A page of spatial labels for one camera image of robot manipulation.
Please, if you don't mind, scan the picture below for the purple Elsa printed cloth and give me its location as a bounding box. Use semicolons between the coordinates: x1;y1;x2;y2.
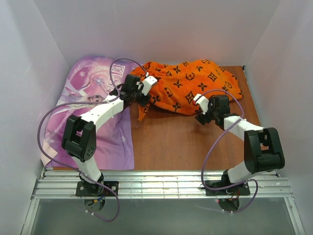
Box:
41;56;138;170

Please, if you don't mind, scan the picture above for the purple cable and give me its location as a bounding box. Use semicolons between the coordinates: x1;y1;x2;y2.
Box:
194;89;259;214
37;58;150;222

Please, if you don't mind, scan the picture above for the aluminium rail frame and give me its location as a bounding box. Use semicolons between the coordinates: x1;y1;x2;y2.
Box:
21;168;305;235

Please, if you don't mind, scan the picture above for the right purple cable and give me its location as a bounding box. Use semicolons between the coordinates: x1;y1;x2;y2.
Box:
194;89;259;214

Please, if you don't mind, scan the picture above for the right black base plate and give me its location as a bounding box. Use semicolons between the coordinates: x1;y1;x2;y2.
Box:
200;180;251;197

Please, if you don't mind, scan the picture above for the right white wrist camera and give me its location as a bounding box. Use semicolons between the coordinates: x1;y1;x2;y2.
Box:
193;94;209;115

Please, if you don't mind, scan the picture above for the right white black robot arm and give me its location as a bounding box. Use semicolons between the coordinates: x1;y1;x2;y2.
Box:
194;94;286;191

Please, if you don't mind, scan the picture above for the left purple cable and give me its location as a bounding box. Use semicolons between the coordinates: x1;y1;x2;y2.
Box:
37;58;150;222

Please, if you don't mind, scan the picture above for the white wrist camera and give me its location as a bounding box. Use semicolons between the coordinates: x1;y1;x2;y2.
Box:
193;94;209;115
140;76;157;96

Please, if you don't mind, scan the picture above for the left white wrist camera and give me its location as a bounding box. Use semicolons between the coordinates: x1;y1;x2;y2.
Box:
140;76;157;96

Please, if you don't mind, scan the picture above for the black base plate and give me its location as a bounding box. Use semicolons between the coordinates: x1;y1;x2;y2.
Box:
200;180;251;197
75;181;119;197

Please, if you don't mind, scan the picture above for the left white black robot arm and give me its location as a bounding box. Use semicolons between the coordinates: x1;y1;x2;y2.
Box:
61;74;157;195

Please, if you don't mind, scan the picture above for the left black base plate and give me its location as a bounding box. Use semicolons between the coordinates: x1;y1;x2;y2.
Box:
75;181;119;197

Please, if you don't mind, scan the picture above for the orange black patterned pillowcase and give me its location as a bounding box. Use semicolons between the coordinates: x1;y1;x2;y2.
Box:
131;59;243;122

